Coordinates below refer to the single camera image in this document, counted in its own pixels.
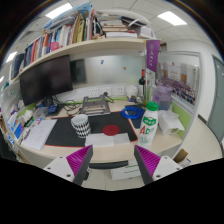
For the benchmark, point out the black computer monitor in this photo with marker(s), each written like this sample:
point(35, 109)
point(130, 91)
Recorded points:
point(45, 80)

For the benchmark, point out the dark blue mouse pad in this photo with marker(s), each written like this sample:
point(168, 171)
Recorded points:
point(136, 122)

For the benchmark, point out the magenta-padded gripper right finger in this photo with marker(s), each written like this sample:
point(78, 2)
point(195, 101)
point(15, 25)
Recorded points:
point(165, 166)

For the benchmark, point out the black white checkered mug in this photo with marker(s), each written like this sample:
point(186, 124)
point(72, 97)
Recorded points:
point(81, 126)

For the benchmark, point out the small blue box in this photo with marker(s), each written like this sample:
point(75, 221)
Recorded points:
point(53, 109)

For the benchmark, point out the white notebook paper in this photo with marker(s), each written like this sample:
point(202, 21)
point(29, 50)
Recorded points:
point(40, 135)

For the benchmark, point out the open white booklet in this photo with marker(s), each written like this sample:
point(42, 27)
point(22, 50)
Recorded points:
point(100, 140)

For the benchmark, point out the crumpled white tissue bag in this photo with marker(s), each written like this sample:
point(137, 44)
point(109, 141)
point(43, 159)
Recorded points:
point(170, 123)

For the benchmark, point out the grey metal laptop stand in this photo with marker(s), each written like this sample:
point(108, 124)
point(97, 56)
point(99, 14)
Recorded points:
point(95, 107)

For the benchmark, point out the dark chair back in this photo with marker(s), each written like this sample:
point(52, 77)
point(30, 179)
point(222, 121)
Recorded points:
point(108, 164)

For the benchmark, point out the white round jar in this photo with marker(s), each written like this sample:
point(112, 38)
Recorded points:
point(132, 91)

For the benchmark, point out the black desk mat red edge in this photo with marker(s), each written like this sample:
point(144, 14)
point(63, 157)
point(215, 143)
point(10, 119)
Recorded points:
point(63, 133)

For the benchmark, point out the purple pennant flag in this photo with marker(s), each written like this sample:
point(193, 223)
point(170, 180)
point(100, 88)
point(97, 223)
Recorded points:
point(152, 55)

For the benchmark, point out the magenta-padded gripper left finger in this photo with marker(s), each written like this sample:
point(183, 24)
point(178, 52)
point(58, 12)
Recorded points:
point(60, 166)

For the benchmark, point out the dark wine bottle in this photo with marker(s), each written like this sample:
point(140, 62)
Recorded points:
point(142, 81)

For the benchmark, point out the glass vase green stems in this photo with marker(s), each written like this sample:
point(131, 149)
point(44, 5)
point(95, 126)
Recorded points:
point(149, 93)

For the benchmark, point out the white drink bottle green cap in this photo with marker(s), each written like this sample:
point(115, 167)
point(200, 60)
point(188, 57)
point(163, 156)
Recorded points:
point(148, 123)

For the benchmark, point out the translucent purple water jug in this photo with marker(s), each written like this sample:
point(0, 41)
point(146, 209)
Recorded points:
point(164, 96)

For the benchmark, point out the ceiling lights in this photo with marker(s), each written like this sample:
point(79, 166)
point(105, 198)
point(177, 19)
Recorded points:
point(171, 18)

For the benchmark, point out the white box under desk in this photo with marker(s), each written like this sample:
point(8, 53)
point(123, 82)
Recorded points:
point(125, 172)

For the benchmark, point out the grey door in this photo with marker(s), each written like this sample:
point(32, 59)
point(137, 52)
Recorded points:
point(217, 100)

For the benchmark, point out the shelf unit with books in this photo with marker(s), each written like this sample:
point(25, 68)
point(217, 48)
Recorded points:
point(76, 31)

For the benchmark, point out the group photo poster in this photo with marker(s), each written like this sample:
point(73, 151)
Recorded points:
point(180, 86)

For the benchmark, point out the white wall socket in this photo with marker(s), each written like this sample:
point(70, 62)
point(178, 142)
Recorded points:
point(106, 91)
point(93, 92)
point(120, 90)

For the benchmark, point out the flat round red coaster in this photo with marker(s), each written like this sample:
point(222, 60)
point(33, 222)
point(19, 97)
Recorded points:
point(111, 130)

